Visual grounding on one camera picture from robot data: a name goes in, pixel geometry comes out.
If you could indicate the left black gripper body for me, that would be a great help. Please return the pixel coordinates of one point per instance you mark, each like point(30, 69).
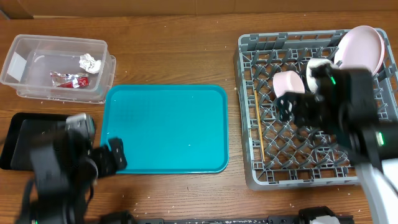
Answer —
point(104, 165)

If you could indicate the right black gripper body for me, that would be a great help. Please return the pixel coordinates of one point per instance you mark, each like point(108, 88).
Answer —
point(308, 115)

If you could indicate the white medium bowl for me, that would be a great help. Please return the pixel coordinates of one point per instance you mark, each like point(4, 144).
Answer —
point(312, 65)

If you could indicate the pink bowl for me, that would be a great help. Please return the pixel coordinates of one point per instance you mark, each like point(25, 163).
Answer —
point(288, 81)

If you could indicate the wooden chopstick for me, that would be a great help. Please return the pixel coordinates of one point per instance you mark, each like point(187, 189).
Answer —
point(258, 117)

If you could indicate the large plate with food scraps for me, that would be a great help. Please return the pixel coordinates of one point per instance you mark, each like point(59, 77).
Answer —
point(361, 47)

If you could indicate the red foil snack wrapper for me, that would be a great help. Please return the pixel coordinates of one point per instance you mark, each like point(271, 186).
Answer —
point(67, 80)

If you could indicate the white napkin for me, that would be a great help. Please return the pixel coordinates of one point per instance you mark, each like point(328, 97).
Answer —
point(89, 64)

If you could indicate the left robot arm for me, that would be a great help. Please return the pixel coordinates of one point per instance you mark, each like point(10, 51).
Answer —
point(65, 166)

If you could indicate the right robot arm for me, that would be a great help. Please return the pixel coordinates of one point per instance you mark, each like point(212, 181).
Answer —
point(344, 106)

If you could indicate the grey dishwasher rack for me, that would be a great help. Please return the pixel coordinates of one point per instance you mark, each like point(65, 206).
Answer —
point(296, 156)

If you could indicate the teal plastic tray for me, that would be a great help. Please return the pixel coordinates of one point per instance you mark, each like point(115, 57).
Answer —
point(169, 129)

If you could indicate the black plastic bin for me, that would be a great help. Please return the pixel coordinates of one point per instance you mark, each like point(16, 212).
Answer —
point(23, 128)

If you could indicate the clear plastic bin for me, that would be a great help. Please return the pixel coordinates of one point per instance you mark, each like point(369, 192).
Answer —
point(31, 59)

